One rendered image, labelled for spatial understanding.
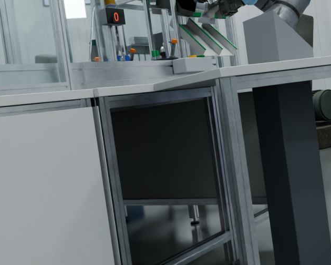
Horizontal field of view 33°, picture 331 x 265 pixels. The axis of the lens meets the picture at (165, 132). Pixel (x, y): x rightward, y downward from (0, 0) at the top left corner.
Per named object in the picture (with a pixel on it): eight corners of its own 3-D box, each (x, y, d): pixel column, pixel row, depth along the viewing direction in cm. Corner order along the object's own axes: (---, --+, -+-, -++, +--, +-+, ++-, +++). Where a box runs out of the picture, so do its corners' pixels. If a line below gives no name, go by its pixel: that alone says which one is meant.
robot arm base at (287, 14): (298, 38, 207) (311, 18, 209) (268, 12, 204) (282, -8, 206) (278, 47, 221) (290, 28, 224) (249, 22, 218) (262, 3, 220)
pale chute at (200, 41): (219, 55, 280) (223, 48, 278) (202, 57, 271) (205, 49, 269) (186, 24, 294) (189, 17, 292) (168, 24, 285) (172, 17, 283)
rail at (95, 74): (218, 80, 264) (215, 57, 263) (86, 90, 193) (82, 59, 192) (208, 81, 267) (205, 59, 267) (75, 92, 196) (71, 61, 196)
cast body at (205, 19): (214, 24, 268) (216, 9, 267) (209, 23, 265) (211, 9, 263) (200, 22, 273) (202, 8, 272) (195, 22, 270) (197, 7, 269)
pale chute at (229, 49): (234, 55, 292) (237, 48, 290) (217, 56, 283) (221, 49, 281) (201, 26, 306) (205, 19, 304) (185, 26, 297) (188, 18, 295)
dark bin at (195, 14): (210, 17, 281) (213, 2, 278) (193, 17, 272) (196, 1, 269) (173, 5, 299) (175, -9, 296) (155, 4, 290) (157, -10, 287)
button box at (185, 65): (213, 70, 247) (211, 56, 247) (187, 71, 231) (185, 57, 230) (200, 72, 252) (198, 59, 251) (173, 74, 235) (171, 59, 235)
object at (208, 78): (426, 53, 206) (425, 45, 205) (220, 77, 167) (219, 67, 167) (302, 74, 269) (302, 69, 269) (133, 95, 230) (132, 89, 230)
